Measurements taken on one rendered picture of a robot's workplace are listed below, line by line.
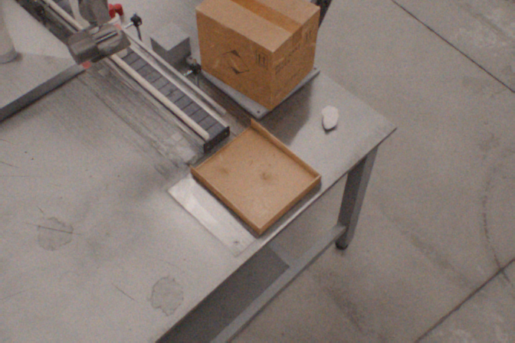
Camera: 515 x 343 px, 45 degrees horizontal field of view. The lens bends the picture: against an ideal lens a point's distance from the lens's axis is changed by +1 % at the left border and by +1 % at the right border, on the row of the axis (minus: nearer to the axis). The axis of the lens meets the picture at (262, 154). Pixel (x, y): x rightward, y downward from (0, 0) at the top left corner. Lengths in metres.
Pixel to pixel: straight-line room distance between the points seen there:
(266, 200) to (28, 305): 0.70
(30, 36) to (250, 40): 0.83
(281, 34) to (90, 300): 0.91
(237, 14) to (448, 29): 1.95
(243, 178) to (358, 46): 1.73
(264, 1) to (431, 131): 1.44
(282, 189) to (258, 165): 0.11
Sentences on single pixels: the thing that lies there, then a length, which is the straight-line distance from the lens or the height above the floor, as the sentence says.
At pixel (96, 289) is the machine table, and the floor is 0.83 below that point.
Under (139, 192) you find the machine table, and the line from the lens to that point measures 1.88.
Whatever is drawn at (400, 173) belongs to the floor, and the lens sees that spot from 2.96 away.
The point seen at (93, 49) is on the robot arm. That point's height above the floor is 1.32.
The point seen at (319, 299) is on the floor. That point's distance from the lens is 2.60.
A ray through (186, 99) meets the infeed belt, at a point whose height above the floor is 0.88.
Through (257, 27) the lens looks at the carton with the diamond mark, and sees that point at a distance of 1.87.
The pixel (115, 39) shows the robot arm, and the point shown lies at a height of 1.32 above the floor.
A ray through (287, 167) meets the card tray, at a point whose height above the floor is 0.83.
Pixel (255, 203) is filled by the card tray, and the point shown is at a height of 0.83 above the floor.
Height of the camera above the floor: 2.40
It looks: 55 degrees down
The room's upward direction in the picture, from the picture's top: 1 degrees clockwise
